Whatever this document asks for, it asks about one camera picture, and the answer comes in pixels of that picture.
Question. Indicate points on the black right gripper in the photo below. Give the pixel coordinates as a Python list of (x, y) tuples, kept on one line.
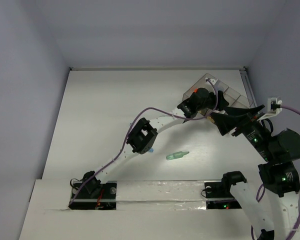
[(225, 122)]

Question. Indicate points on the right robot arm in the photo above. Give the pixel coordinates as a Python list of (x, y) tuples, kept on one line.
[(278, 174)]

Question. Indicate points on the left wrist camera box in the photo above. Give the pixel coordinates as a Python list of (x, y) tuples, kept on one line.
[(212, 81)]

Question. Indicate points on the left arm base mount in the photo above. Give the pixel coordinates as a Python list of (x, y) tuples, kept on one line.
[(102, 198)]

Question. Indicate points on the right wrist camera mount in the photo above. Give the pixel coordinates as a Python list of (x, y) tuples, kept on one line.
[(273, 107)]

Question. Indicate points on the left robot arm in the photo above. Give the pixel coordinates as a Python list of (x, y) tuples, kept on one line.
[(142, 134)]

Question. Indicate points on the green utility knife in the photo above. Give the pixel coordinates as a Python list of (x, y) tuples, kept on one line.
[(176, 155)]

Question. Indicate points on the white front board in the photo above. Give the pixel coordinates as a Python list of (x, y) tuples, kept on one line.
[(145, 210)]

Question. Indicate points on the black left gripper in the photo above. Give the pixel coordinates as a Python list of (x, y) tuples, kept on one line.
[(214, 100)]

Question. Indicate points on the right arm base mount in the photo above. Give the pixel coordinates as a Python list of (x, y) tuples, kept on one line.
[(217, 193)]

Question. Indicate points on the clear four-compartment organizer tray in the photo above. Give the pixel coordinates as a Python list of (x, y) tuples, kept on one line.
[(234, 98)]

